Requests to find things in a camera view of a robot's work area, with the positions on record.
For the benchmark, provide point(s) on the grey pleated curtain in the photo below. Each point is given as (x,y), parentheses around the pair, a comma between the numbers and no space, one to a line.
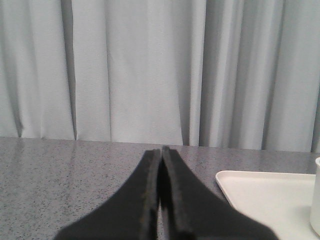
(239,74)

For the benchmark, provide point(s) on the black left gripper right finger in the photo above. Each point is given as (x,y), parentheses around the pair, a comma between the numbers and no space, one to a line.
(193,212)

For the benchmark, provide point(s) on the cream rectangular plastic tray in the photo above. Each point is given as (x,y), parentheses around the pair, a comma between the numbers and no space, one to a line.
(281,201)

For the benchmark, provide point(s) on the white smiley mug black handle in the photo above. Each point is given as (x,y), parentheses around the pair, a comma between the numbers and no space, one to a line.
(315,206)

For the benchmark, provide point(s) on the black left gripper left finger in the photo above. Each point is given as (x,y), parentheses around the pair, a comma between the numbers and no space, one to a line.
(130,214)

